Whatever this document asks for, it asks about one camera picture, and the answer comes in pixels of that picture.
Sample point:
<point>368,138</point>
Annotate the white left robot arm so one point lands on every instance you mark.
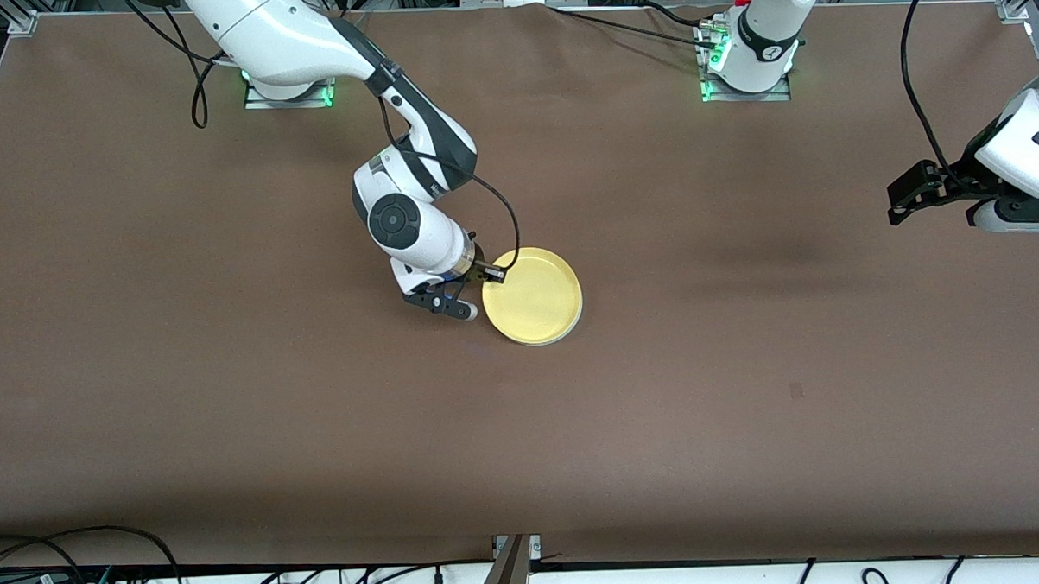
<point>765,33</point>

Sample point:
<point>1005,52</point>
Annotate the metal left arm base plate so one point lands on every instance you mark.
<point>780,94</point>

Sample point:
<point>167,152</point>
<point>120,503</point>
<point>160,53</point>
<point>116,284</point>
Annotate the aluminium profile post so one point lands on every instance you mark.
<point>508,573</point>

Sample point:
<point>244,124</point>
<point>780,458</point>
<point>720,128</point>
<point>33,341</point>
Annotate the brown table cover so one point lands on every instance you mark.
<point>659,322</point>

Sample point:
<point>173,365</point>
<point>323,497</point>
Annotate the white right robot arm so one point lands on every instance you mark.
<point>277,32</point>

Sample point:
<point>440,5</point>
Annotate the pale green plate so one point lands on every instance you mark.
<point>578,317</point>

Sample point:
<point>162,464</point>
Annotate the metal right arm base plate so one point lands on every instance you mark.
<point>258,103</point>

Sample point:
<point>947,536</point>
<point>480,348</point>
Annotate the yellow plate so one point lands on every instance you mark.
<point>533,296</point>

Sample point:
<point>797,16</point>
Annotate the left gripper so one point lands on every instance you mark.
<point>953,187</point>

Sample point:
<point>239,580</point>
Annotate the aluminium frame corner bracket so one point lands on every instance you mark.
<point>1013,8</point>
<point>22,22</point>

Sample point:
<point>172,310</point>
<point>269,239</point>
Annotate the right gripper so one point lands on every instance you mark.
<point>473,269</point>

